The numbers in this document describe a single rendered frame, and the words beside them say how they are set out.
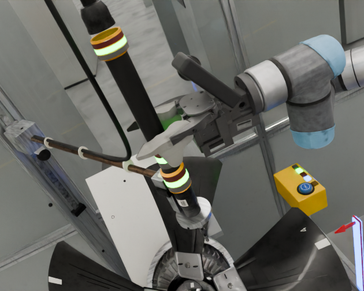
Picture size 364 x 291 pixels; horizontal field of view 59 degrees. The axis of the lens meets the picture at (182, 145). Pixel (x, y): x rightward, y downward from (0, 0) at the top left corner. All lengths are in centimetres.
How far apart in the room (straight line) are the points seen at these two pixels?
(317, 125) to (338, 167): 135
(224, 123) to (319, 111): 17
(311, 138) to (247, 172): 101
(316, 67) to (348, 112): 124
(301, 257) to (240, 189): 85
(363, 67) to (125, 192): 72
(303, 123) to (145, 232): 63
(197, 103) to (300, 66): 17
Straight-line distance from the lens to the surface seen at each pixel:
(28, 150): 104
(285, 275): 84
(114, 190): 105
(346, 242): 231
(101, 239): 143
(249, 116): 54
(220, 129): 50
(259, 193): 173
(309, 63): 55
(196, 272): 82
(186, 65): 46
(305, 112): 58
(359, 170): 207
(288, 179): 118
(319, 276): 85
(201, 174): 76
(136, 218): 104
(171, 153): 48
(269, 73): 52
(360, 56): 69
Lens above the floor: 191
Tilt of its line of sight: 34 degrees down
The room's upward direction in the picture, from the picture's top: 24 degrees counter-clockwise
